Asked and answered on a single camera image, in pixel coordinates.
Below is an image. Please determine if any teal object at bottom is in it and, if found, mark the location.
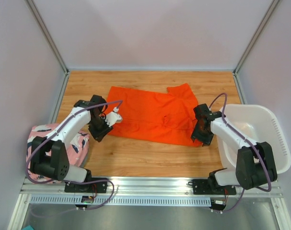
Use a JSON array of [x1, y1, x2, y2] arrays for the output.
[[21, 225, 34, 230]]

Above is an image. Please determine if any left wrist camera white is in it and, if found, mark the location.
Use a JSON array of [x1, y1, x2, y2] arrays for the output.
[[105, 107, 123, 127]]

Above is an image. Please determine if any aluminium front rail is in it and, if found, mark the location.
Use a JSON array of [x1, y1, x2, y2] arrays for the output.
[[20, 174, 283, 198]]

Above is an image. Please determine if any pink patterned garment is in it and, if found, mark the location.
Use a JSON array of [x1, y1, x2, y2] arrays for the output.
[[26, 123, 90, 184]]

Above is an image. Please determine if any white laundry basket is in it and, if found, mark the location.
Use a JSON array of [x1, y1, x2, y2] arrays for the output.
[[211, 104, 291, 174]]

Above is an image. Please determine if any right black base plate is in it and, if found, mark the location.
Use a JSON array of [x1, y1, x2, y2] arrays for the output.
[[189, 179, 237, 195]]

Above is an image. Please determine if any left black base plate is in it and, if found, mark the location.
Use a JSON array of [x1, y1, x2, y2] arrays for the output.
[[64, 178, 107, 194]]

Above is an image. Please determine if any orange garment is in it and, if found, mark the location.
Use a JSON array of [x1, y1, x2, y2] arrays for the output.
[[107, 83, 202, 147]]

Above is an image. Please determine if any aluminium frame post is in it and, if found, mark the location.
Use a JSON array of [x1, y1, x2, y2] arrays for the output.
[[233, 0, 282, 74], [24, 0, 70, 74]]

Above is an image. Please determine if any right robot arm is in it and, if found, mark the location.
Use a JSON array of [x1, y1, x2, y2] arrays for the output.
[[191, 103, 278, 194]]

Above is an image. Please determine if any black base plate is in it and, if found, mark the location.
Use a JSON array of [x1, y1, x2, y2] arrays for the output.
[[64, 178, 107, 194], [189, 179, 237, 195]]

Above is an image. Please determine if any right aluminium frame post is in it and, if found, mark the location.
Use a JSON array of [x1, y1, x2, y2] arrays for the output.
[[233, 0, 282, 74]]

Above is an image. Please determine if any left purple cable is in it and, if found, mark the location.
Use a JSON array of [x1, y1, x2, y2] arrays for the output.
[[25, 100, 124, 211]]

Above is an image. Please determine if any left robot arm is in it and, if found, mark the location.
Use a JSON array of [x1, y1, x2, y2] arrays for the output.
[[25, 95, 122, 192]]

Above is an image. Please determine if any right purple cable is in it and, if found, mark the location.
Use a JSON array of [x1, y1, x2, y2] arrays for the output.
[[209, 92, 272, 214]]

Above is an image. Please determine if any left aluminium frame post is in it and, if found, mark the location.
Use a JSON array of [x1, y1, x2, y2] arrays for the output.
[[24, 0, 70, 74]]

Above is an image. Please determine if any purple cable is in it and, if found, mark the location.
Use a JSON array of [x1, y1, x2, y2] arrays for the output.
[[209, 92, 272, 214], [25, 100, 124, 211]]

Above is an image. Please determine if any slotted cable duct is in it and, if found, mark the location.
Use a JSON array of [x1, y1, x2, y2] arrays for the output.
[[29, 195, 211, 207]]

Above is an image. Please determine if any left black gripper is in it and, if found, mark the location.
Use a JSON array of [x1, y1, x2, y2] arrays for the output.
[[88, 115, 113, 143]]

